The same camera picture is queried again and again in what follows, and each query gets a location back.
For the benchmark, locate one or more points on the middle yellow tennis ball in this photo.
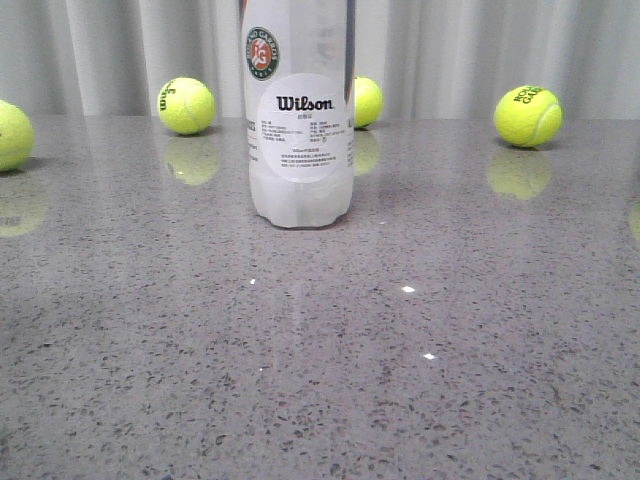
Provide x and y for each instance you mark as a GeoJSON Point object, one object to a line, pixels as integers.
{"type": "Point", "coordinates": [369, 101]}

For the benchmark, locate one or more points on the far-left yellow tennis ball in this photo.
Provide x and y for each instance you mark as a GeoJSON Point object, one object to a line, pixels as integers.
{"type": "Point", "coordinates": [17, 137]}

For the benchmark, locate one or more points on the white blue tennis ball can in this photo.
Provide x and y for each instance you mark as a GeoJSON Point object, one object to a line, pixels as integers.
{"type": "Point", "coordinates": [299, 103]}

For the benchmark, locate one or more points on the yellow Wilson tennis ball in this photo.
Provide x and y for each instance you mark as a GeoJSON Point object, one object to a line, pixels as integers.
{"type": "Point", "coordinates": [186, 106]}

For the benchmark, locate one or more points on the grey pleated curtain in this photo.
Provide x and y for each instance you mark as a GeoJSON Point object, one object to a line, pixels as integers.
{"type": "Point", "coordinates": [433, 59]}

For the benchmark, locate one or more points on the yellow Roland Garros tennis ball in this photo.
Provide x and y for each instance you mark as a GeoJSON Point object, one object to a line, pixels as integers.
{"type": "Point", "coordinates": [528, 116]}

